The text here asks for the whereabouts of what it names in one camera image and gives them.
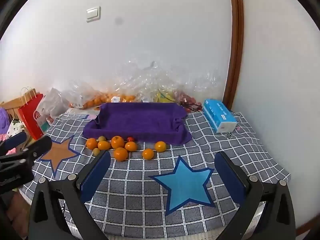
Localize grey checked star tablecloth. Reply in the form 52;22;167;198
19;110;292;239

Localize bagged red fruits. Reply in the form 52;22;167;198
175;91;203;112

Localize purple knitted cloth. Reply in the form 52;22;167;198
0;107;11;135

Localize white wall switch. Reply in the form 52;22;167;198
86;6;101;23

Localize wooden crate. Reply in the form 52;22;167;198
0;97;25;117

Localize pile of bagged oranges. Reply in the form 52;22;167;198
82;92;145;110

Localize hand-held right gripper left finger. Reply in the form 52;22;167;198
28;151;112;240

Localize bagged yellow bananas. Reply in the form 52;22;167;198
154;90;177;103

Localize translucent plastic bag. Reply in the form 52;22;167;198
60;80;100;109

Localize crumpled clear plastic bag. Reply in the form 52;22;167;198
100;60;223;105

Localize brown wooden door frame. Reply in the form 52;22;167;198
222;0;244;105

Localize white plastic bag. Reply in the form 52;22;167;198
36;87;70;125

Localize white floral cloth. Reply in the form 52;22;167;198
6;119;28;138

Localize blue tissue pack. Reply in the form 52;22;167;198
202;98;238;133

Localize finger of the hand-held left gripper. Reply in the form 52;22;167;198
0;131;27;155
15;136;52;159

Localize black cord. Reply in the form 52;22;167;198
180;100;200;113

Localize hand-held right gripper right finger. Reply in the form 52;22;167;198
214;151;297;240

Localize purple towel-covered tray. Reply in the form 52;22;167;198
82;102;193;146

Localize red paper bag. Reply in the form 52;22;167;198
17;87;48;140

